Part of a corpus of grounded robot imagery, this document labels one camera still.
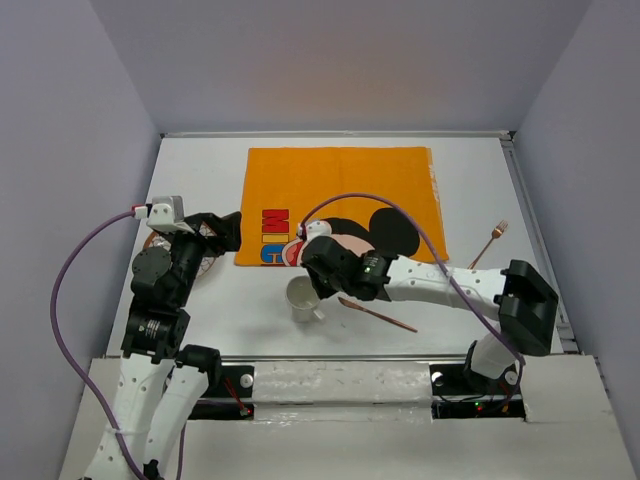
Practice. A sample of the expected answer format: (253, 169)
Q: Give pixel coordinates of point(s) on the copper fork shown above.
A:
(496, 233)

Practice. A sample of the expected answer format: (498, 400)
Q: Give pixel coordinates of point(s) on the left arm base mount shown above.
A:
(231, 399)

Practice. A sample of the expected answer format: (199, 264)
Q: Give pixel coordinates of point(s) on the white ceramic mug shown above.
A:
(303, 300)

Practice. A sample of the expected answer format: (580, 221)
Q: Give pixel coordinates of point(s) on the yellow Mickey Mouse cloth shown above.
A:
(373, 198)

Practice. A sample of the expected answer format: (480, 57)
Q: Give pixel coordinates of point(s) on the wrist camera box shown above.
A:
(166, 215)
(312, 229)

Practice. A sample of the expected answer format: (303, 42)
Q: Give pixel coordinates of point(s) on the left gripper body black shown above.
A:
(189, 249)

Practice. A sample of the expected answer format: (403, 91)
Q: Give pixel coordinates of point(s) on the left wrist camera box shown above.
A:
(166, 215)

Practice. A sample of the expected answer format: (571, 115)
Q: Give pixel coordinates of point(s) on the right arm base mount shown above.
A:
(455, 396)

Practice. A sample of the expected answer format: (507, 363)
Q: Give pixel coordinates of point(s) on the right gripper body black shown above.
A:
(326, 285)

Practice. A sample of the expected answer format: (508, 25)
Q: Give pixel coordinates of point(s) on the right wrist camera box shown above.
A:
(312, 229)

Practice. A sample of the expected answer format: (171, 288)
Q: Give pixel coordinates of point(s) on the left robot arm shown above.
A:
(161, 379)

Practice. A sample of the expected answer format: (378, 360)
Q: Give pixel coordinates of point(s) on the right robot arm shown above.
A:
(515, 304)

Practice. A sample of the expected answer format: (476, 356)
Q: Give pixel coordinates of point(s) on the copper knife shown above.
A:
(352, 305)

